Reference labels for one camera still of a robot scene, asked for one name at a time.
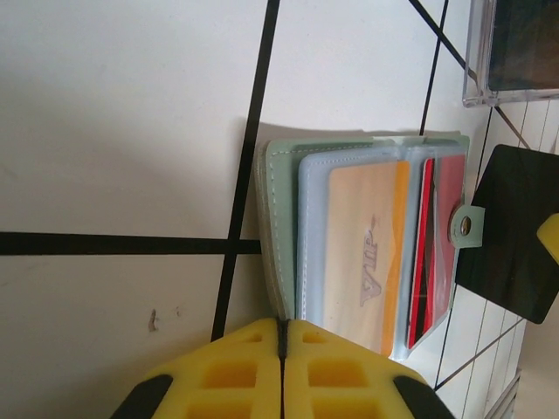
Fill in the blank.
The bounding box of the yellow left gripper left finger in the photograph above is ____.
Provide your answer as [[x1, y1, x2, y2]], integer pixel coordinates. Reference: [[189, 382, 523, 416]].
[[111, 317, 283, 419]]

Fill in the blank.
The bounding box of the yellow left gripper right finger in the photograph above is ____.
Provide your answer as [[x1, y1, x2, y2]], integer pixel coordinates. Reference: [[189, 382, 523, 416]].
[[279, 318, 440, 419]]

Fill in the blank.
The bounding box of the black card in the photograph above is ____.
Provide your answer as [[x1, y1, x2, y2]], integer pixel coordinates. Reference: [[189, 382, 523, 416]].
[[453, 143, 559, 325]]

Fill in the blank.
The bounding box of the red card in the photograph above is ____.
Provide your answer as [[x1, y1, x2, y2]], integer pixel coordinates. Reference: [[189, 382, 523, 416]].
[[405, 155, 467, 350]]

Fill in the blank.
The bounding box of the orange VIP card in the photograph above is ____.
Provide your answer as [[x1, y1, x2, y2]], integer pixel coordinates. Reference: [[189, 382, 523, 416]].
[[325, 160, 411, 357]]

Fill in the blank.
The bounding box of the mint green card holder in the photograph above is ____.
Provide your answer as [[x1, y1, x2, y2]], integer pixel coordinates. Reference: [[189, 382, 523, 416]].
[[252, 133, 487, 361]]

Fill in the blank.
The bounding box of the clear plastic card box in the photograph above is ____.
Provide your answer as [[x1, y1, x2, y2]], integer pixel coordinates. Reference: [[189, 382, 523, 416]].
[[461, 0, 559, 109]]

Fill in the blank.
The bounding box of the dark grey card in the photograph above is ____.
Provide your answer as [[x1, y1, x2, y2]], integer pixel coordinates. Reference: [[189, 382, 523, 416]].
[[487, 0, 559, 92]]

